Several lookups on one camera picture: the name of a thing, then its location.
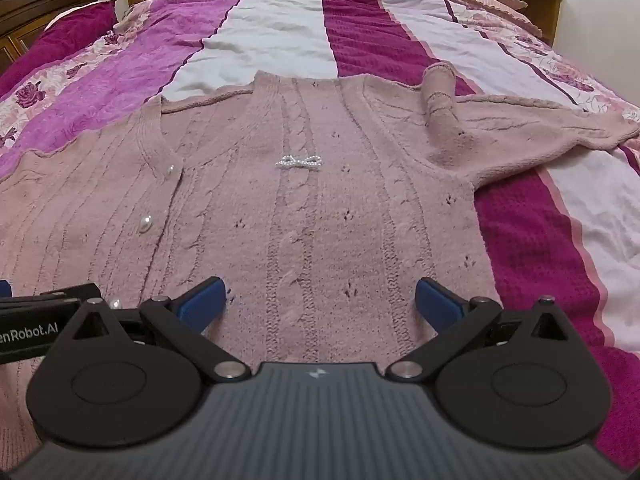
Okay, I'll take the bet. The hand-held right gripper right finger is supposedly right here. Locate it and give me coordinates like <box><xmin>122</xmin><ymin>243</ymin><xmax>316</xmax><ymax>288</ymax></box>
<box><xmin>387</xmin><ymin>277</ymin><xmax>581</xmax><ymax>381</ymax></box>

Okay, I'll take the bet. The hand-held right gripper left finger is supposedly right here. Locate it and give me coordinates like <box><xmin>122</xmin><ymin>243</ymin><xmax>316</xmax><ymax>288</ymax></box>
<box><xmin>60</xmin><ymin>276</ymin><xmax>251</xmax><ymax>383</ymax></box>

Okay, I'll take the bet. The pink knit cardigan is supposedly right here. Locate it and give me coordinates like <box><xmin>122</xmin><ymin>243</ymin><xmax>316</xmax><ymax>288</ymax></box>
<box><xmin>0</xmin><ymin>62</ymin><xmax>640</xmax><ymax>466</ymax></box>

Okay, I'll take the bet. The magenta pillow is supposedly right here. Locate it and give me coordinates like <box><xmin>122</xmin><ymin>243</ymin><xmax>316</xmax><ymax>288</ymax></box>
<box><xmin>44</xmin><ymin>0</ymin><xmax>119</xmax><ymax>63</ymax></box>

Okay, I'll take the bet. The dark wooden wardrobe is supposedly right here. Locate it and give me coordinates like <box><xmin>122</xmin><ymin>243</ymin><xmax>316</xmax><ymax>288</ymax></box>
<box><xmin>0</xmin><ymin>0</ymin><xmax>101</xmax><ymax>78</ymax></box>

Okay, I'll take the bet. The striped floral bedspread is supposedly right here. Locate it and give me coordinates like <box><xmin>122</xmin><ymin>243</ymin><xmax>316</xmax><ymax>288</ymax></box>
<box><xmin>0</xmin><ymin>0</ymin><xmax>640</xmax><ymax>480</ymax></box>

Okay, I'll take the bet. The pink crocheted cloth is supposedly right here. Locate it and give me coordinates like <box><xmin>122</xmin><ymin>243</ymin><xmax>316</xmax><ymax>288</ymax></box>
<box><xmin>430</xmin><ymin>0</ymin><xmax>546</xmax><ymax>38</ymax></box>

